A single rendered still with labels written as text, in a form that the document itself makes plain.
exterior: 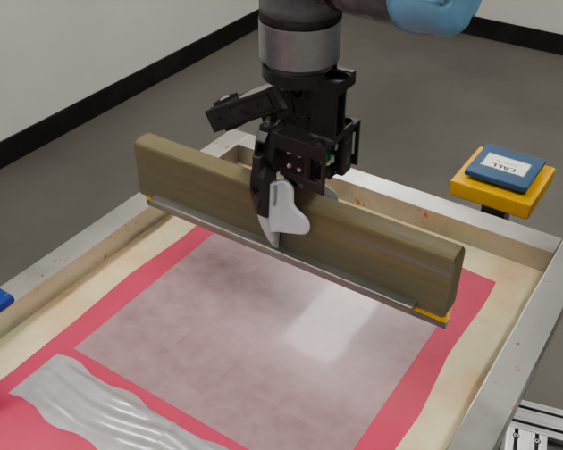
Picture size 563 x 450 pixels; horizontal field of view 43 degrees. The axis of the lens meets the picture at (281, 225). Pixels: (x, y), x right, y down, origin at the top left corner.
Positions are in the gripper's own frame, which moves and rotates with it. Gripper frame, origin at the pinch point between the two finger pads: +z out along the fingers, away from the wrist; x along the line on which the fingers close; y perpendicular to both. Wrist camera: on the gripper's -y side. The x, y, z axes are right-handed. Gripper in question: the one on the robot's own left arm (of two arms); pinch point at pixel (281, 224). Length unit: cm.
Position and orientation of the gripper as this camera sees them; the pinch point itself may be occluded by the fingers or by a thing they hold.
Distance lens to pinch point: 79.3
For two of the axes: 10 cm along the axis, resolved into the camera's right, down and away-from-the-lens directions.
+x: 5.5, -5.0, 6.7
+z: 0.0, 8.0, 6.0
